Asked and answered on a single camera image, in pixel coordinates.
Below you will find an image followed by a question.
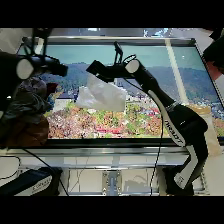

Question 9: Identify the white T-shirt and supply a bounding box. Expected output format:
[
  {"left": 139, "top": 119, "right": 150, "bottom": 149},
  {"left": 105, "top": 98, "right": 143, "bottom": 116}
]
[{"left": 74, "top": 73, "right": 129, "bottom": 113}]

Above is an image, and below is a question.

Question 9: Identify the silver frame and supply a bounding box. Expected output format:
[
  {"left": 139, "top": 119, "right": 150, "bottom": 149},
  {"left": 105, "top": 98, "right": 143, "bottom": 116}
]
[{"left": 0, "top": 145, "right": 224, "bottom": 197}]

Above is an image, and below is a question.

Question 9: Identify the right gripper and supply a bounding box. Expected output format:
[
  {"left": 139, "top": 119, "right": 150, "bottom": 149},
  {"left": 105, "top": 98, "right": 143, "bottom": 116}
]
[{"left": 85, "top": 59, "right": 130, "bottom": 84}]

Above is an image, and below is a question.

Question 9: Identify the black cable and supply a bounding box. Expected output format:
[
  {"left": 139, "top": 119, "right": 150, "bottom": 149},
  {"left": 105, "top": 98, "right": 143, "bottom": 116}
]
[
  {"left": 0, "top": 155, "right": 22, "bottom": 182},
  {"left": 124, "top": 77, "right": 165, "bottom": 197}
]

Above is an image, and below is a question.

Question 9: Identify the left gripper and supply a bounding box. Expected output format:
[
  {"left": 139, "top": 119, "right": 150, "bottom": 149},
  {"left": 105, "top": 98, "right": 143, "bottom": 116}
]
[{"left": 42, "top": 55, "right": 70, "bottom": 78}]

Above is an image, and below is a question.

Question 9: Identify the black garment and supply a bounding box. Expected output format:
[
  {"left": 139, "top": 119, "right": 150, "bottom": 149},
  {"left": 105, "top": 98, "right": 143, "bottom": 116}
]
[{"left": 202, "top": 34, "right": 224, "bottom": 75}]

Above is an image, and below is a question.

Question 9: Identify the red garment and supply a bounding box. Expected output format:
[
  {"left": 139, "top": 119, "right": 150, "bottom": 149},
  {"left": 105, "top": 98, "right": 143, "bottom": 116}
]
[{"left": 205, "top": 61, "right": 224, "bottom": 81}]

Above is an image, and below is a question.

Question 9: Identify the grey garment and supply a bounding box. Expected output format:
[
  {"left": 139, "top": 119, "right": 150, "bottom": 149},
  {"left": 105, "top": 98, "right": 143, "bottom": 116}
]
[{"left": 2, "top": 76, "right": 55, "bottom": 125}]

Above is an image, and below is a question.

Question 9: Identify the brown garment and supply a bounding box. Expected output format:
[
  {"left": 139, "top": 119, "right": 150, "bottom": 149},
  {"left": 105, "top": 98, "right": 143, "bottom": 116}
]
[{"left": 0, "top": 114, "right": 51, "bottom": 148}]

